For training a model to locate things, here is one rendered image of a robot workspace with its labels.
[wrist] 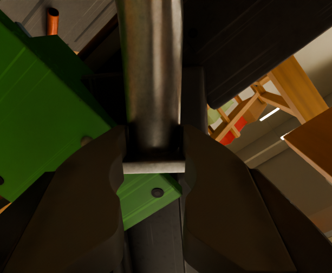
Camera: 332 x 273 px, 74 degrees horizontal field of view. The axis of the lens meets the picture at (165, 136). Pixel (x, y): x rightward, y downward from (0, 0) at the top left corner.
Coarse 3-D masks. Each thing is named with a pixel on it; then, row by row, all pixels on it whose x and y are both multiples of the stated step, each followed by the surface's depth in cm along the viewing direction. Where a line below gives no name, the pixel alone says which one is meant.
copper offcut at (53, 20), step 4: (52, 8) 46; (48, 12) 45; (52, 12) 46; (56, 12) 46; (48, 16) 46; (52, 16) 46; (56, 16) 46; (48, 20) 47; (52, 20) 46; (56, 20) 47; (48, 24) 48; (52, 24) 48; (56, 24) 48; (48, 28) 49; (52, 28) 49; (56, 28) 49; (48, 32) 50; (52, 32) 50; (56, 32) 51
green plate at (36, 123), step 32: (0, 32) 12; (0, 64) 13; (32, 64) 13; (64, 64) 17; (0, 96) 14; (32, 96) 14; (64, 96) 14; (0, 128) 15; (32, 128) 15; (64, 128) 15; (96, 128) 15; (0, 160) 16; (32, 160) 16; (64, 160) 16; (0, 192) 18; (128, 192) 17; (160, 192) 17; (128, 224) 19
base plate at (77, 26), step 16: (16, 0) 39; (32, 0) 41; (48, 0) 44; (64, 0) 47; (80, 0) 50; (96, 0) 54; (112, 0) 59; (16, 16) 42; (32, 16) 45; (64, 16) 51; (80, 16) 55; (96, 16) 60; (112, 16) 66; (32, 32) 49; (64, 32) 57; (80, 32) 62; (96, 32) 68; (80, 48) 70
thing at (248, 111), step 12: (252, 96) 376; (228, 108) 349; (240, 108) 391; (252, 108) 383; (264, 108) 403; (216, 120) 330; (228, 120) 338; (240, 120) 362; (252, 120) 383; (216, 132) 365; (228, 132) 341
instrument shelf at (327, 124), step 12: (312, 120) 62; (324, 120) 58; (300, 132) 61; (312, 132) 57; (324, 132) 54; (288, 144) 65; (300, 144) 56; (312, 144) 53; (324, 144) 50; (312, 156) 49; (324, 156) 46; (324, 168) 43
